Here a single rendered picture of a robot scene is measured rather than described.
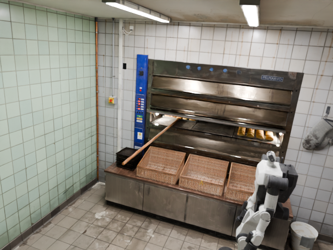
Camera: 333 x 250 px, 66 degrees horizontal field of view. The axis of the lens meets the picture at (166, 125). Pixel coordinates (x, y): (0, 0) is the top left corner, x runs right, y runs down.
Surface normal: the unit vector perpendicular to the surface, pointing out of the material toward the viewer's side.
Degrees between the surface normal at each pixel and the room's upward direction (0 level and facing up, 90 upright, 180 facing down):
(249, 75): 91
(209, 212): 91
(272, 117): 70
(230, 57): 90
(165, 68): 90
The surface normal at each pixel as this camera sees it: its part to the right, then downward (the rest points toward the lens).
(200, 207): -0.34, 0.29
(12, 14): 0.94, 0.16
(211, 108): -0.29, -0.09
